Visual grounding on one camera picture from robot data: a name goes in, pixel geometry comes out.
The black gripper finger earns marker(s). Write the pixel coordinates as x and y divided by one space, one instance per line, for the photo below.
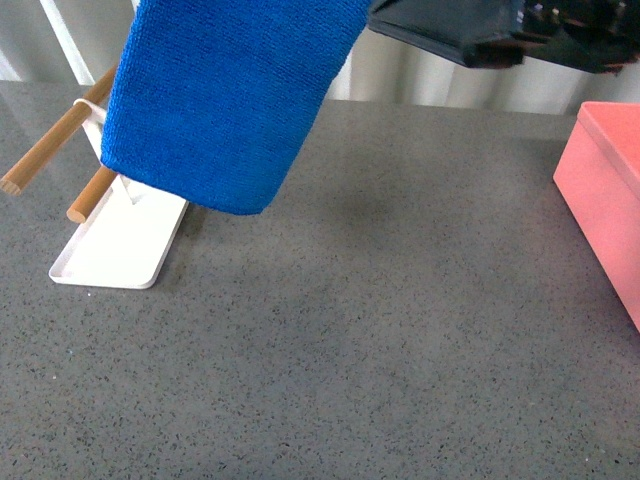
593 36
473 34

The blue microfiber cloth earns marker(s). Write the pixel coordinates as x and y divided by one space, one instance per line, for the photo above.
213 100

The white pleated curtain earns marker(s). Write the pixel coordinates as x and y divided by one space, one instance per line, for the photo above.
78 41

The pink plastic box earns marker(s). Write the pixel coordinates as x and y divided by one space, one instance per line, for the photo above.
598 177

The white towel rack stand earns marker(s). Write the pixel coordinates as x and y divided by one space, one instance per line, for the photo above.
124 242

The lower wooden rack rod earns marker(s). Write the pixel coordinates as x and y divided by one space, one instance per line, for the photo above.
87 200

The wooden rack rod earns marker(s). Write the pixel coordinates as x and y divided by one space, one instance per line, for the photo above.
87 200
36 158

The upper wooden rack rod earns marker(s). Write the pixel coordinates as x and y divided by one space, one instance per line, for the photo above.
36 158

